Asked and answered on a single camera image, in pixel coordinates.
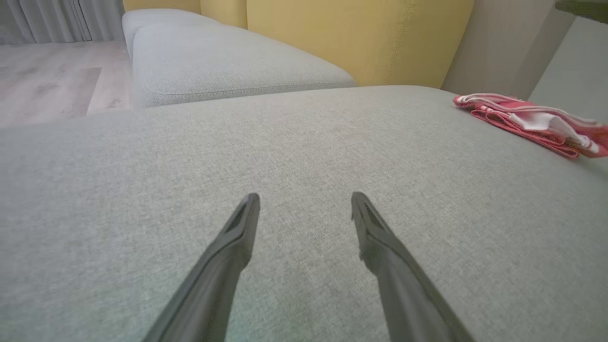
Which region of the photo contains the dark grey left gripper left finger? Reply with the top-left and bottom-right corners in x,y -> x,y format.
142,192 -> 261,342

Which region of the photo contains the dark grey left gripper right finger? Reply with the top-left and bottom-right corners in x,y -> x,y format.
351,191 -> 475,342

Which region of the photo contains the red cloth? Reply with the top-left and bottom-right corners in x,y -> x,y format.
452,93 -> 608,159

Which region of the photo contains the large grey sofa seat cushion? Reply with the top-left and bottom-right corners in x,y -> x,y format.
0,85 -> 608,342

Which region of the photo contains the medium grey sofa seat cushion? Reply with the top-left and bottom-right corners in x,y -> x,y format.
132,23 -> 358,109

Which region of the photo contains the wide yellow sofa backrest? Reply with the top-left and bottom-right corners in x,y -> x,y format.
246,0 -> 475,90

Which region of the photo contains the small grey sofa seat cushion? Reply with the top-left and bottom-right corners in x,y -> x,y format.
122,8 -> 222,60

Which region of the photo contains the narrow yellow sofa backrest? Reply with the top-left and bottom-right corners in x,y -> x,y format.
199,0 -> 248,29

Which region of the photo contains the grey pleated curtain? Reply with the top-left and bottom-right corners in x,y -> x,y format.
0,0 -> 125,46

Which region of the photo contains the dark side table top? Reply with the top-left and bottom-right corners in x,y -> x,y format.
554,0 -> 608,25

